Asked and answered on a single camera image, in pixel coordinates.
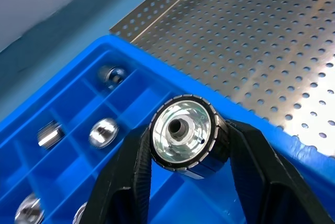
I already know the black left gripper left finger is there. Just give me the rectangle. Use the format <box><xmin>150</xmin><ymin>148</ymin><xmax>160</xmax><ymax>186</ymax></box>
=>
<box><xmin>80</xmin><ymin>126</ymin><xmax>153</xmax><ymax>224</ymax></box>

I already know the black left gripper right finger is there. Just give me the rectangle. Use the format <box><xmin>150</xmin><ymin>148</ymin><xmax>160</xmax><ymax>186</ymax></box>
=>
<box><xmin>225</xmin><ymin>119</ymin><xmax>335</xmax><ymax>224</ymax></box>

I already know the black-rimmed metal roller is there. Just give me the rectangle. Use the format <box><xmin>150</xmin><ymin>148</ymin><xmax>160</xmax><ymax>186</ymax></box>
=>
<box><xmin>148</xmin><ymin>94</ymin><xmax>231</xmax><ymax>179</ymax></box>

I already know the blue plastic divided tray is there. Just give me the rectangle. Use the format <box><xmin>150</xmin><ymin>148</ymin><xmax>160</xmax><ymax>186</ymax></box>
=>
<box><xmin>0</xmin><ymin>35</ymin><xmax>335</xmax><ymax>224</ymax></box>

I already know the perforated steel tray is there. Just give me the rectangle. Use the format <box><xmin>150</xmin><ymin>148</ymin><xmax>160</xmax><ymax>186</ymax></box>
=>
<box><xmin>109</xmin><ymin>0</ymin><xmax>335</xmax><ymax>160</ymax></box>

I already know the shiny metal roller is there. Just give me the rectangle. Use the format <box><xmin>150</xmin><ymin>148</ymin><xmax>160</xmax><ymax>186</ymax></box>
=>
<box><xmin>36</xmin><ymin>120</ymin><xmax>65</xmax><ymax>150</ymax></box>
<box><xmin>72</xmin><ymin>201</ymin><xmax>88</xmax><ymax>224</ymax></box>
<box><xmin>14</xmin><ymin>192</ymin><xmax>45</xmax><ymax>224</ymax></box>
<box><xmin>88</xmin><ymin>118</ymin><xmax>120</xmax><ymax>149</ymax></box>
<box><xmin>97</xmin><ymin>64</ymin><xmax>127</xmax><ymax>91</ymax></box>

